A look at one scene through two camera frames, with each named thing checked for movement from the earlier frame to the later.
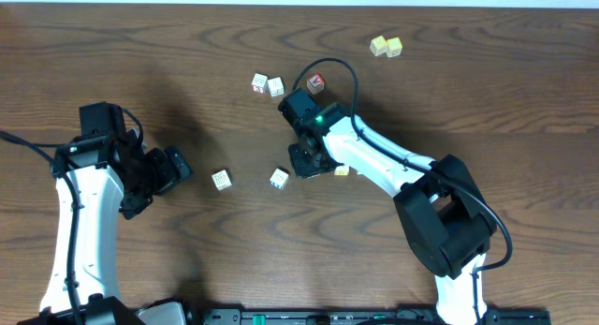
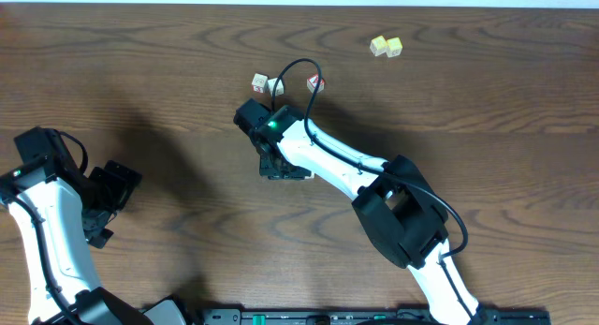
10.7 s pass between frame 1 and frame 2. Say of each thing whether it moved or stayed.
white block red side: stayed
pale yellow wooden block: stayed
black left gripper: moved
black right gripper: moved
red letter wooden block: stayed
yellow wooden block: stayed
